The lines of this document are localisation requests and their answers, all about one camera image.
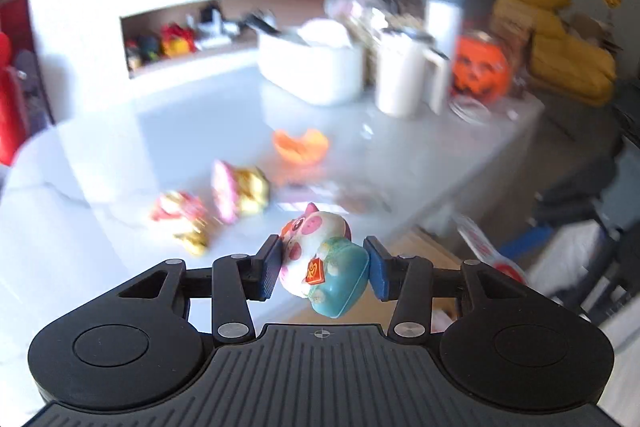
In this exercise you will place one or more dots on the orange pumpkin bucket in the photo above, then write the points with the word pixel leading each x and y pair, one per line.
pixel 480 67

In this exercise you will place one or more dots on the cream pitcher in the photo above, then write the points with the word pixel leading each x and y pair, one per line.
pixel 400 77

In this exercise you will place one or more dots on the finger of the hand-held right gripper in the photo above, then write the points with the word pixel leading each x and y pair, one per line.
pixel 560 207

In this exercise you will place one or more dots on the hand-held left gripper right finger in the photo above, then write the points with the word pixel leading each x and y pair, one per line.
pixel 377 268

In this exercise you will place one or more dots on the white red toy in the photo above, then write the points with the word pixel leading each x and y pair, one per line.
pixel 482 242

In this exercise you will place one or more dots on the white thermos bottle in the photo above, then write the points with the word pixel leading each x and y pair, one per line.
pixel 445 17

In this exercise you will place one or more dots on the red yellow toy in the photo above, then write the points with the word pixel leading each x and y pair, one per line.
pixel 177 41

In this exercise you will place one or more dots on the cream oval container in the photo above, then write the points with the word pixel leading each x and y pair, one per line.
pixel 315 67

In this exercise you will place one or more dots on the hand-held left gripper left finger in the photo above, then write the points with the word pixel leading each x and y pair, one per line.
pixel 270 268

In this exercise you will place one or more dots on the clear round lid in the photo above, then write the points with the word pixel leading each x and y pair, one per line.
pixel 470 111

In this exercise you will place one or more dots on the black white toy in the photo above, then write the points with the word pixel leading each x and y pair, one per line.
pixel 217 22

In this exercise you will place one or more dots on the lucky cat figurine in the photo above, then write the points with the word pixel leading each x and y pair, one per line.
pixel 320 247

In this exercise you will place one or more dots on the red trash bin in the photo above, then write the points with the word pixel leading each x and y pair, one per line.
pixel 10 107

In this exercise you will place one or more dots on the gold pink figurine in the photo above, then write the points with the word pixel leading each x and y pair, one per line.
pixel 182 219
pixel 242 189

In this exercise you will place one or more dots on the orange ingot bowl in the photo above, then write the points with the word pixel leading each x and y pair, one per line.
pixel 300 147

